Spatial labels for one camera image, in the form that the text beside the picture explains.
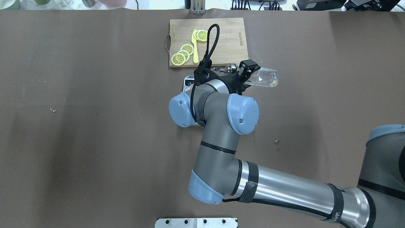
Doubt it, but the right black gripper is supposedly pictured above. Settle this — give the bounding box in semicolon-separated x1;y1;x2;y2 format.
194;59;261;95

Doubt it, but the clear glass sauce bottle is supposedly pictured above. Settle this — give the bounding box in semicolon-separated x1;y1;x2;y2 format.
214;63;279;88

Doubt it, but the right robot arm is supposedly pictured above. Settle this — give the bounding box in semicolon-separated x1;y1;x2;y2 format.
168;59;404;228

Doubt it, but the silver kitchen scale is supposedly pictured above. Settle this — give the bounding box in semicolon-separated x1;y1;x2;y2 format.
182;76;199;120

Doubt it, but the wooden cutting board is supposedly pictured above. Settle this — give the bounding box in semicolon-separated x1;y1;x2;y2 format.
168;18;249;67

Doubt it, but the lemon slice by knife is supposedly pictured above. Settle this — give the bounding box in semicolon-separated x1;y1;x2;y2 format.
197;30;209;42

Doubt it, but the yellow plastic knife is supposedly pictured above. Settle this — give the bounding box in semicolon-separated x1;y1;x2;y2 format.
191;29;199;64

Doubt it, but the lemon slice upper left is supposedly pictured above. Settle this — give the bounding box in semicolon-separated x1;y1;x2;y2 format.
180;44;194;55

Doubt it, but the lemon slice middle left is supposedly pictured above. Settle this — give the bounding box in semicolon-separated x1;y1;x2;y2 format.
178;50;190;62

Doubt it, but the lemon slice front left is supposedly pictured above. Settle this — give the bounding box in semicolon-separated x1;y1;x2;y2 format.
171;53;187;66

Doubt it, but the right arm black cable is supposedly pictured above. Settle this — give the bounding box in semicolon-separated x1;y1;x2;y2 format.
190;24;220;124

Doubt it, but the aluminium frame post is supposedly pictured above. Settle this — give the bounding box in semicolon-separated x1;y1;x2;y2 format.
190;0;206;15

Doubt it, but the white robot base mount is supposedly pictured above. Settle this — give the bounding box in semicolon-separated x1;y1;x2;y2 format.
154;218;239;228

